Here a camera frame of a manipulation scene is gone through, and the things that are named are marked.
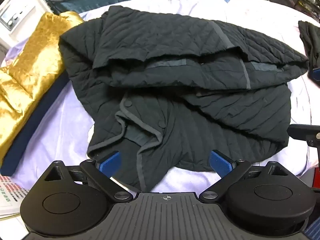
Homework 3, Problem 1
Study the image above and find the black quilted jacket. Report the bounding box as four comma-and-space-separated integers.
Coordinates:
58, 5, 310, 192

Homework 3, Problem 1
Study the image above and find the black cloth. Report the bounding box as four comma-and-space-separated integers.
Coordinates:
298, 20, 320, 82

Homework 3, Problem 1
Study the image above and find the red object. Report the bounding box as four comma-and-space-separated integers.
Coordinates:
311, 166, 320, 194

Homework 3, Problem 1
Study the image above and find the gold velvet cloth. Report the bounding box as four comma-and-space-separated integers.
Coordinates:
0, 11, 84, 155

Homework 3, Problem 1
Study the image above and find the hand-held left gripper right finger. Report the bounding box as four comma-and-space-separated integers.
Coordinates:
199, 150, 284, 202

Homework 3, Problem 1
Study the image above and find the navy blue cushion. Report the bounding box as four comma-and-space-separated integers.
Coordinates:
0, 74, 73, 177

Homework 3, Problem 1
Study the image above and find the blue striped cloth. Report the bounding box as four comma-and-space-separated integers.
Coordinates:
305, 221, 320, 240

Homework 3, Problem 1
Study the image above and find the white machine with control panel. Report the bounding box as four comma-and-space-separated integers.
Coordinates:
0, 0, 60, 55

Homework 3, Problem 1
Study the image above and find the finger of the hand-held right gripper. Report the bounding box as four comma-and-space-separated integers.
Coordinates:
308, 67, 320, 82
287, 124, 320, 147

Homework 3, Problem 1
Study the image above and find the printed paper sheet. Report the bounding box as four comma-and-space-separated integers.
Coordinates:
0, 174, 31, 216

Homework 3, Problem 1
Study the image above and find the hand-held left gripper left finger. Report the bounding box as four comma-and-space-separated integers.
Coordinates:
44, 151, 131, 202

